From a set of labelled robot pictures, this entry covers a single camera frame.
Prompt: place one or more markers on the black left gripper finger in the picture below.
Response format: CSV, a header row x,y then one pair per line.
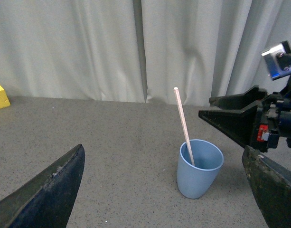
x,y
47,200

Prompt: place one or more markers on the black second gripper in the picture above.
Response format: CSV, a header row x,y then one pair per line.
x,y
240,120

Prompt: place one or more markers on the light wooden chopstick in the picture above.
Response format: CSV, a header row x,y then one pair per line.
x,y
183,123

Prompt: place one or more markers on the blue plastic cup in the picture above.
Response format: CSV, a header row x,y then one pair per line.
x,y
194,180

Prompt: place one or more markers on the grey-white curtain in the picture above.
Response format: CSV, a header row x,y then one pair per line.
x,y
139,50

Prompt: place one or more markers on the silver blue wrist camera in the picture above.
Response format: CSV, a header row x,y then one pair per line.
x,y
276,61

